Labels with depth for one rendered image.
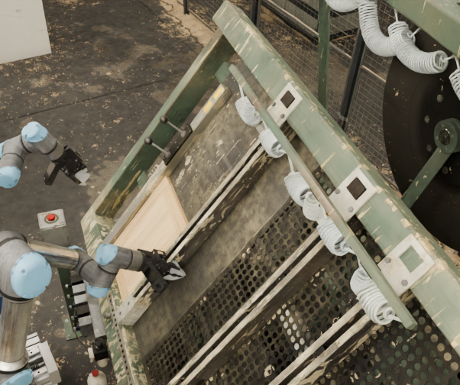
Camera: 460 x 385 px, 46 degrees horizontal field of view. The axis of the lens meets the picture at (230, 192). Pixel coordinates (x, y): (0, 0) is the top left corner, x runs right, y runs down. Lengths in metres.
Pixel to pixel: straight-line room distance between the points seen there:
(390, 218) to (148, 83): 4.21
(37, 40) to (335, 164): 4.68
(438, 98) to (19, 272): 1.38
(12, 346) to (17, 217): 2.42
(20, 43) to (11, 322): 4.42
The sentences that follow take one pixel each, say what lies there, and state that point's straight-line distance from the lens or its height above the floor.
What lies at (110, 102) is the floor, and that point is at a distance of 5.17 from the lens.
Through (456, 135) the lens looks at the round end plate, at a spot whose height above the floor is 1.88.
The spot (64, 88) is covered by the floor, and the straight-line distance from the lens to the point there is 5.44.
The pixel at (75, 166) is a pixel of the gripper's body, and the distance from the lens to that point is 2.15.
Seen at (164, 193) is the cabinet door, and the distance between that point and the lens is 2.34.
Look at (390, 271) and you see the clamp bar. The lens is 1.39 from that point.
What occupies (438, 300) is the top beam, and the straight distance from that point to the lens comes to 1.33.
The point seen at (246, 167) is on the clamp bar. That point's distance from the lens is 1.89.
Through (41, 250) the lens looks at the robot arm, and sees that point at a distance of 1.85.
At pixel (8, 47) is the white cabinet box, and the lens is 5.91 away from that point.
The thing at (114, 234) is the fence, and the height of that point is 0.98.
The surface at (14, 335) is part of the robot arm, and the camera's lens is 1.79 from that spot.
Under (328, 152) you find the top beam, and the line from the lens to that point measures 1.62.
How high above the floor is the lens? 2.85
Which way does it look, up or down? 43 degrees down
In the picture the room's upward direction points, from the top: 4 degrees clockwise
